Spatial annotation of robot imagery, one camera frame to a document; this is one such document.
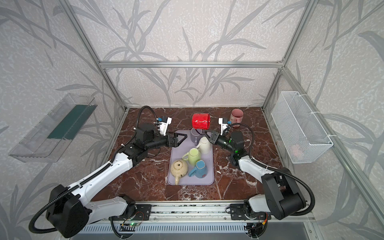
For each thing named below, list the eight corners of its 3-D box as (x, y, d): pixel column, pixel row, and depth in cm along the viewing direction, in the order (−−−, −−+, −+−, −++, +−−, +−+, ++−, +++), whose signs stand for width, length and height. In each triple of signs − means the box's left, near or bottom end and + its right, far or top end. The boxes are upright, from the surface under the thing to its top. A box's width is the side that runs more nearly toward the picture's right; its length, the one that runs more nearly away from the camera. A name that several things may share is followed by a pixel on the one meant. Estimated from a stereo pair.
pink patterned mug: (230, 130, 109) (233, 119, 100) (229, 120, 116) (231, 108, 106) (241, 130, 109) (245, 119, 100) (239, 120, 116) (242, 108, 106)
